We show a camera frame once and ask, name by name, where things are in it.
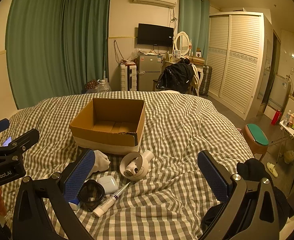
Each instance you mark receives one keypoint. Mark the red fire extinguisher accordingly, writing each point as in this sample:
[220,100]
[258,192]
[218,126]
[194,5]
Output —
[276,117]

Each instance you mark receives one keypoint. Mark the stool with green seat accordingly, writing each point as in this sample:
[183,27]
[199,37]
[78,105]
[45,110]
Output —
[257,136]

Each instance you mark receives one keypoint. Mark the white slatted wardrobe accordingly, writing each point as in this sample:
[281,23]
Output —
[237,62]

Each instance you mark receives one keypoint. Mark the white suitcase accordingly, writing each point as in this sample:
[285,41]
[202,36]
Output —
[127,77]

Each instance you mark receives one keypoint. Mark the small picture frame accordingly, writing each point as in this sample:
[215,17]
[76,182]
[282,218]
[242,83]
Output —
[177,53]

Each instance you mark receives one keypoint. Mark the white bed sheet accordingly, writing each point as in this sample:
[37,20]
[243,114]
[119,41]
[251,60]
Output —
[169,92]

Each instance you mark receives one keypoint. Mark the blue and white packet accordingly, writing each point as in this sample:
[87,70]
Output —
[74,205]

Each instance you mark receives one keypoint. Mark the pale slipper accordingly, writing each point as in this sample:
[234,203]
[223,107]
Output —
[272,169]

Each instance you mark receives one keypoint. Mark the cardboard box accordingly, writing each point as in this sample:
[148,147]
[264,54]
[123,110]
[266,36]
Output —
[106,143]

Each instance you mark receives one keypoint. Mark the brown patterned bundle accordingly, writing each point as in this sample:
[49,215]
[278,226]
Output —
[91,85]

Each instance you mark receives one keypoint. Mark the black jacket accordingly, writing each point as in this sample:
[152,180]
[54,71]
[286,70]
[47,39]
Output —
[177,75]

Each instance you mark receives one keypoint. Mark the dark suitcase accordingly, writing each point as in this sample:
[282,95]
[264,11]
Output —
[206,80]

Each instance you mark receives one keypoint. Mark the cream cloth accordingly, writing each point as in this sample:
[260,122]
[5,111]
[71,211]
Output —
[195,78]

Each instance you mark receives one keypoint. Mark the white cloth toy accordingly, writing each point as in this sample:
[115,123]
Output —
[101,161]

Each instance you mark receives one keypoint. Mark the white dressing table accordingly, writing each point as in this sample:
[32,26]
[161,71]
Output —
[199,72]

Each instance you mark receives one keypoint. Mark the white appliance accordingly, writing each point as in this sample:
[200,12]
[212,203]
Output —
[279,90]

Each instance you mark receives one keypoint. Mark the black jar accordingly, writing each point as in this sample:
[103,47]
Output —
[90,197]

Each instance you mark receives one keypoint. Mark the smartphone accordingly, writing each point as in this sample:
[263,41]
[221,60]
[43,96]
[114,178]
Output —
[7,141]

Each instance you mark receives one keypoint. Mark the small white bottle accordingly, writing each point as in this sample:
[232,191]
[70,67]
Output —
[132,169]

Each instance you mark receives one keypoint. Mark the grey checked blanket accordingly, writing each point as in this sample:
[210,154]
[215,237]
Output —
[174,130]

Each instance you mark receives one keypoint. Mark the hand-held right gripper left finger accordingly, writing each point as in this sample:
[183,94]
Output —
[79,177]

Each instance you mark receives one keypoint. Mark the silver fridge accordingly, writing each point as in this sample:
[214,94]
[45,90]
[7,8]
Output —
[149,72]

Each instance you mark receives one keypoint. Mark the tape roll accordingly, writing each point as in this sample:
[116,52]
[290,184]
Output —
[143,170]

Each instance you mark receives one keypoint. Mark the white oval mirror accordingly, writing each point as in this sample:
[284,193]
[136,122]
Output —
[182,42]

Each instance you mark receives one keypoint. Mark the dark wooden chair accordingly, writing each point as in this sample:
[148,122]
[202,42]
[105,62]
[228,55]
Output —
[156,83]

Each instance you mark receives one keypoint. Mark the black television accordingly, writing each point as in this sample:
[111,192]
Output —
[155,35]

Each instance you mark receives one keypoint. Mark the white ointment tube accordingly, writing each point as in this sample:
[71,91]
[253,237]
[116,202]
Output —
[106,203]

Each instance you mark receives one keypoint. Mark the green curtain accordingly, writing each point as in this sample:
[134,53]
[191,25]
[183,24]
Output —
[89,37]
[36,42]
[194,25]

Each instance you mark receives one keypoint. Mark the small folding table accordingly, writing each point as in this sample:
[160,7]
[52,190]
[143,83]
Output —
[287,127]

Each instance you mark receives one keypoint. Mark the white earbuds case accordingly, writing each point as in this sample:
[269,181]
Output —
[109,183]

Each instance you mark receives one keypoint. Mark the clear water jug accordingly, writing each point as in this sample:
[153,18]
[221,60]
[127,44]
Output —
[104,86]

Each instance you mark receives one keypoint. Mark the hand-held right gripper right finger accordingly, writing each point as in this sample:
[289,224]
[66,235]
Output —
[213,177]

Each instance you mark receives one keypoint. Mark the wooden box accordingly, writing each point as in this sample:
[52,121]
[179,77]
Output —
[197,59]

